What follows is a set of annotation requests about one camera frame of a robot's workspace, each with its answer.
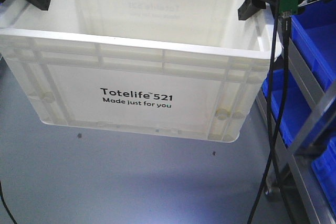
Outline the blue storage bin lower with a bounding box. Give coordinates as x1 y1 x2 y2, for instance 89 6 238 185
271 69 311 147

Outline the white Totelife plastic crate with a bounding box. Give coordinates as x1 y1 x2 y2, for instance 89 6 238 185
1 0 273 143

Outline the blue storage bin upper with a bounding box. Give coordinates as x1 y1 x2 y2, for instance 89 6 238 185
292 0 335 91

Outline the black left cable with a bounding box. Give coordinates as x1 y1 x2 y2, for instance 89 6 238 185
0 182 16 224

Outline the black braided right cable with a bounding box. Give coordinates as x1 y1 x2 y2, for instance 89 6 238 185
246 14 297 224

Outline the grey metal shelf frame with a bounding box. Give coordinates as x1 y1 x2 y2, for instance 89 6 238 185
256 35 336 224

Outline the black thin right cable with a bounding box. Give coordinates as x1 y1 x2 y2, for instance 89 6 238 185
266 1 297 224

